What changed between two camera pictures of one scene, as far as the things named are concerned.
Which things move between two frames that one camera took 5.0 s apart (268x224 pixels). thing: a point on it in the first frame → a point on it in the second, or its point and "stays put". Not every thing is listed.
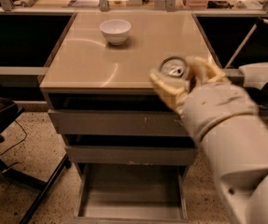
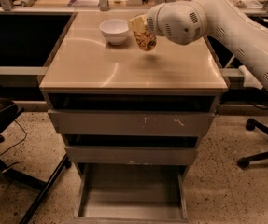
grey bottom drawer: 130,193 stays put
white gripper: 218,106 → 151,22
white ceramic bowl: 116,30 stays put
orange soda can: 174,71 → 145,39
